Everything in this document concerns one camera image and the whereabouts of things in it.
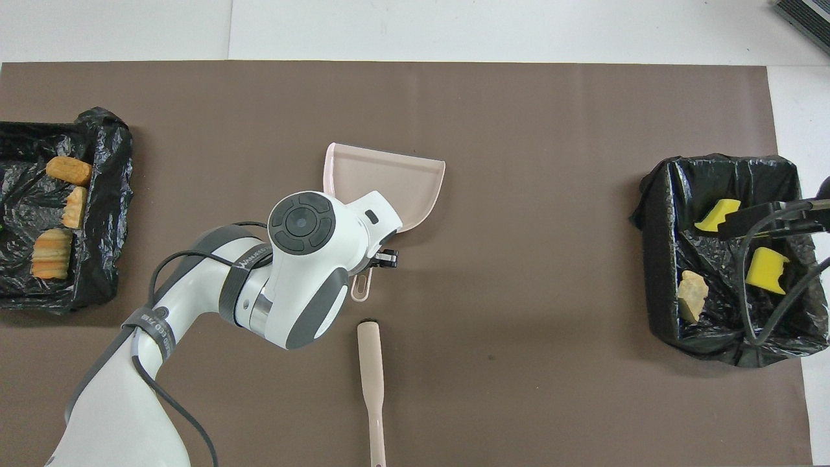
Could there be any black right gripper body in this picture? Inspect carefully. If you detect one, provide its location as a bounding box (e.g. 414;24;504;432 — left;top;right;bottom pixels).
717;198;830;242

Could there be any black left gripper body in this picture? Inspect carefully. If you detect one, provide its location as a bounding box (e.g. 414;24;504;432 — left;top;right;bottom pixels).
365;228;399;269

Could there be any small yellow sponge piece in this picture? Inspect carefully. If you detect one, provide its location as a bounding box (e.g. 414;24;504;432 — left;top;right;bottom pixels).
694;198;742;234

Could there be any large notched yellow sponge piece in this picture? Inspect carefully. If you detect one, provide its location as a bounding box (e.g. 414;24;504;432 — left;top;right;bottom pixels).
744;246;792;296

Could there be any pale pink plastic dustpan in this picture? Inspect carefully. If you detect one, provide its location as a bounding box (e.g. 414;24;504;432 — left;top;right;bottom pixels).
322;142;447;302

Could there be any pale striped croissant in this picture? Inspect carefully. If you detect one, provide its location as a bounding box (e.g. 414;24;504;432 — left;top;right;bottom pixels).
677;270;709;324

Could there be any pale tan dumpling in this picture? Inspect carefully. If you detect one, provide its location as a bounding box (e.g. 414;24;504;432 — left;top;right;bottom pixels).
62;186;88;230

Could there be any brown oval bread roll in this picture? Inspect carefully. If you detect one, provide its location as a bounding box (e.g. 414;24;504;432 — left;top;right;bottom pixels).
45;156;93;188

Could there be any orange striped croissant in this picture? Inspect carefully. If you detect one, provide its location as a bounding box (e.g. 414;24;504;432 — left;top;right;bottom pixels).
30;228;74;281

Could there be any black bag lined bin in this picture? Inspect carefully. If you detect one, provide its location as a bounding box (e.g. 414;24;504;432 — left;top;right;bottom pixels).
629;154;830;368
0;106;136;317

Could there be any brown table mat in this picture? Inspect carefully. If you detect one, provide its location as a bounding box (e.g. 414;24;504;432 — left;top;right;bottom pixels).
0;60;815;467

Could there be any dark ribbed device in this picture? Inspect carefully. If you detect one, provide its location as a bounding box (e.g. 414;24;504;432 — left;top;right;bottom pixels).
774;0;830;57

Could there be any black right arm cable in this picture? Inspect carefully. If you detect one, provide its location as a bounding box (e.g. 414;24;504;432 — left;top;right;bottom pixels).
739;202;830;348

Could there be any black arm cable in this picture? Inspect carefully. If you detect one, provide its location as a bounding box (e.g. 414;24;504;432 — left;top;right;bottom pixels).
739;202;830;348
130;221;276;467

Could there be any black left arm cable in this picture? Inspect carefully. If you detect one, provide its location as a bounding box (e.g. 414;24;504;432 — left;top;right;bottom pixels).
130;221;276;467

